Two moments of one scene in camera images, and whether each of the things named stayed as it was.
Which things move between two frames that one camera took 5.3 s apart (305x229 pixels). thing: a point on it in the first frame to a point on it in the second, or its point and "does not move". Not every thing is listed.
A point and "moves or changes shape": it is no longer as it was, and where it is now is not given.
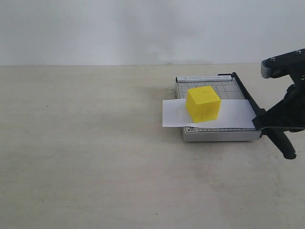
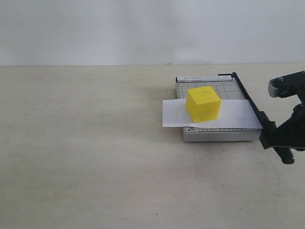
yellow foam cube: x=203 y=104 does not move
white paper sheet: x=233 y=114 does not move
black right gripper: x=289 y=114 to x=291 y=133
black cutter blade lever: x=276 y=137 moves or changes shape
